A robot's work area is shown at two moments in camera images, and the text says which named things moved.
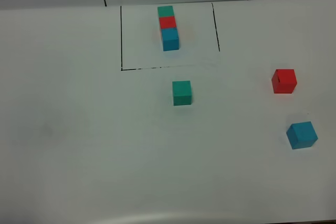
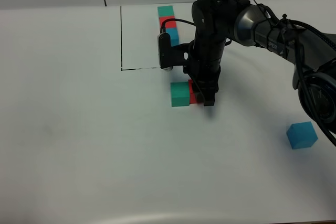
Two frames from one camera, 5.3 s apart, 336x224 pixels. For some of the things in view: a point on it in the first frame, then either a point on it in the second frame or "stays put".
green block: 182,93 stays put
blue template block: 170,39 stays put
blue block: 302,135 stays put
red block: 284,81 → 192,97
